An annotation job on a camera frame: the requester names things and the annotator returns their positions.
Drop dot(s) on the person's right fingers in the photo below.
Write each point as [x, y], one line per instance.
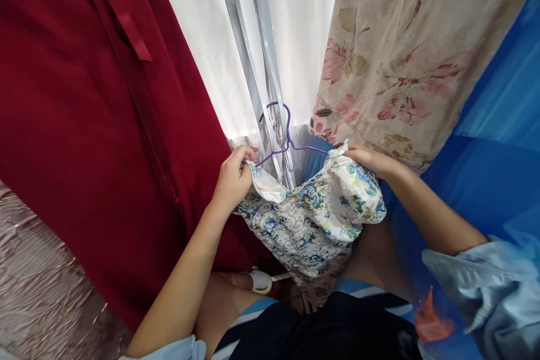
[348, 151]

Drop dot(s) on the white blue floral dress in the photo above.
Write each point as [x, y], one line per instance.
[312, 216]

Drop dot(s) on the pink textured fabric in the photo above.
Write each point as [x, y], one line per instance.
[38, 284]

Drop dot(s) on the person's body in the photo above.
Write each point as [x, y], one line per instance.
[329, 330]

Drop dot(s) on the white sheer curtain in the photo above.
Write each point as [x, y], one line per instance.
[198, 39]

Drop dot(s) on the person's right hand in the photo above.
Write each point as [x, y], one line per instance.
[371, 161]

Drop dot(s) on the person's legs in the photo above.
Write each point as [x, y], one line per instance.
[379, 258]

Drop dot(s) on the person's left fingers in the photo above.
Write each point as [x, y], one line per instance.
[244, 153]

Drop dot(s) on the person's left hand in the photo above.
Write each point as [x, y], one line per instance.
[230, 180]

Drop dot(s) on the grey metal rack frame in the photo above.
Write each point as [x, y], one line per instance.
[253, 60]

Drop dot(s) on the dark red velvet garment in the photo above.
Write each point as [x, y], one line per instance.
[84, 123]

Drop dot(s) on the beige pink floral garment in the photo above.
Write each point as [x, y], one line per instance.
[396, 60]

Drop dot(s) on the orange object under tulle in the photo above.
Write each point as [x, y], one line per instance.
[434, 326]

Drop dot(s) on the blue tulle fabric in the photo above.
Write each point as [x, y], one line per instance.
[485, 145]

